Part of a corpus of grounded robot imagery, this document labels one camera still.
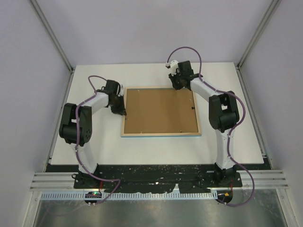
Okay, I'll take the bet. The blue picture frame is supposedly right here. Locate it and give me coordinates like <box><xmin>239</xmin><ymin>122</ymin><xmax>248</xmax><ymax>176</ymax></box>
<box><xmin>121</xmin><ymin>87</ymin><xmax>202</xmax><ymax>137</ymax></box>

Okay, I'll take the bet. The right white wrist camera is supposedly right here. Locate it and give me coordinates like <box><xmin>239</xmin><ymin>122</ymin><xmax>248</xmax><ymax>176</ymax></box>
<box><xmin>165</xmin><ymin>60</ymin><xmax>179</xmax><ymax>76</ymax></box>

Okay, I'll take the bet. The perforated cable duct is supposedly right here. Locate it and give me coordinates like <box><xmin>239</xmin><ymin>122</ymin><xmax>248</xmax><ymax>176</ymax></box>
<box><xmin>40</xmin><ymin>191</ymin><xmax>217</xmax><ymax>201</ymax></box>

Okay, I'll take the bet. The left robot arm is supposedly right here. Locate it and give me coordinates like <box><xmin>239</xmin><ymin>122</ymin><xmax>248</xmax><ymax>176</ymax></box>
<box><xmin>59</xmin><ymin>80</ymin><xmax>127</xmax><ymax>188</ymax></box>

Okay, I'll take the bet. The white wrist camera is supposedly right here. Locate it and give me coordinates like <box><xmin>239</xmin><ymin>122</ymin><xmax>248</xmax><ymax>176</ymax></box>
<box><xmin>165</xmin><ymin>60</ymin><xmax>179</xmax><ymax>76</ymax></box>
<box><xmin>118</xmin><ymin>84</ymin><xmax>125</xmax><ymax>97</ymax></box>

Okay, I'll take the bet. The right aluminium post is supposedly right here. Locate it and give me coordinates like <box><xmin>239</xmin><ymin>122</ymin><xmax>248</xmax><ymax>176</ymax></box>
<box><xmin>236</xmin><ymin>0</ymin><xmax>281</xmax><ymax>70</ymax></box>

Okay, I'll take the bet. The aluminium post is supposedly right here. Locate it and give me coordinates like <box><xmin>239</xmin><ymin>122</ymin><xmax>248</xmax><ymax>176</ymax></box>
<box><xmin>236</xmin><ymin>0</ymin><xmax>281</xmax><ymax>70</ymax></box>
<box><xmin>28</xmin><ymin>0</ymin><xmax>74</xmax><ymax>73</ymax></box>

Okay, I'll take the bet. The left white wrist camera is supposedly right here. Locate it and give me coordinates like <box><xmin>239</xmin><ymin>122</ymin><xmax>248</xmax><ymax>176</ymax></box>
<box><xmin>118</xmin><ymin>84</ymin><xmax>125</xmax><ymax>97</ymax></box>

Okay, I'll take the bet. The left aluminium post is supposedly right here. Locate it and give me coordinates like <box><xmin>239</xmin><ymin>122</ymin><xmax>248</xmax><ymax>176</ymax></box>
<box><xmin>28</xmin><ymin>0</ymin><xmax>74</xmax><ymax>73</ymax></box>

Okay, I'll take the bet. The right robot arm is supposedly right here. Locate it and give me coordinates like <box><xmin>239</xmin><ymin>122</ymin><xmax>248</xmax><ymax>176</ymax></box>
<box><xmin>166</xmin><ymin>60</ymin><xmax>240</xmax><ymax>186</ymax></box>

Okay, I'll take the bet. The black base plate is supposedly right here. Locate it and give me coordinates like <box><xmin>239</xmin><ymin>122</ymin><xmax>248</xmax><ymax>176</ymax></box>
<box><xmin>45</xmin><ymin>163</ymin><xmax>243</xmax><ymax>193</ymax></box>

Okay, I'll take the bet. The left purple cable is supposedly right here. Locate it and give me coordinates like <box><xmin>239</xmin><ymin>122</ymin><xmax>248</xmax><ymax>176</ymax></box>
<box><xmin>74</xmin><ymin>75</ymin><xmax>122</xmax><ymax>205</ymax></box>

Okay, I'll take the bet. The aluminium rail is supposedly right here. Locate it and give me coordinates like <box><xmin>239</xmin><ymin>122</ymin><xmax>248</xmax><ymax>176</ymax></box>
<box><xmin>30</xmin><ymin>170</ymin><xmax>288</xmax><ymax>192</ymax></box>

